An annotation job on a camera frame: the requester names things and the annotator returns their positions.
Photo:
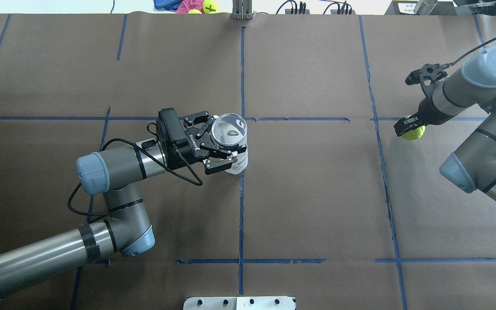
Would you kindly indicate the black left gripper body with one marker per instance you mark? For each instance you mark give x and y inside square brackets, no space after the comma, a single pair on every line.
[184,151]

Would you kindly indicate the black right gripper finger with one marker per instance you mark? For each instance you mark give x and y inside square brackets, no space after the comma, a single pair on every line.
[398,127]

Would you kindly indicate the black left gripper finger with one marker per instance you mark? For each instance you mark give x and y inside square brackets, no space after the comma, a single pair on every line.
[197,118]
[232,161]

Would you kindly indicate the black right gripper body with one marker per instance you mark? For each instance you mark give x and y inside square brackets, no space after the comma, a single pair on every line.
[424,110]

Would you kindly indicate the clear tennis ball can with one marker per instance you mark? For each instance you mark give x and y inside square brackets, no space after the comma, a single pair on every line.
[229,131]

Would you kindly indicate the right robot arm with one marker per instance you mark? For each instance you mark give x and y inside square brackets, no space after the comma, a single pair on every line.
[472,166]

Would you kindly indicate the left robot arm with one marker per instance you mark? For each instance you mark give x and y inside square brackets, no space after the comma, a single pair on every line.
[37,176]

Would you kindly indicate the spare tennis ball on desk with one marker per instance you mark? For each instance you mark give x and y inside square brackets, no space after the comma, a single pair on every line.
[211,6]

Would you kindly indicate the small metal cup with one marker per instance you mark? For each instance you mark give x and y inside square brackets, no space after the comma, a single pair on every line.
[424,7]

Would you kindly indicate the pink cloth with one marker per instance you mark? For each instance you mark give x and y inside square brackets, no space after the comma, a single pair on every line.
[187,5]

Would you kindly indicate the blue cloth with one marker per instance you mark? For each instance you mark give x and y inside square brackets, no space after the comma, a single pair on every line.
[167,5]

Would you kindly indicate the orange black power strip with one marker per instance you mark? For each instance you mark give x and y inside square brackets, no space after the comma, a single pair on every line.
[297,8]

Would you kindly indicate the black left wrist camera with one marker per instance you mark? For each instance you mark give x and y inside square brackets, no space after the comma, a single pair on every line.
[170,129]

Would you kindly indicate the aluminium frame post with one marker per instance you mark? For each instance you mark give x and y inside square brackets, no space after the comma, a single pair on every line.
[242,10]

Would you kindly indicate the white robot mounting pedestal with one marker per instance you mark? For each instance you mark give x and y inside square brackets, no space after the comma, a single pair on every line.
[241,303]

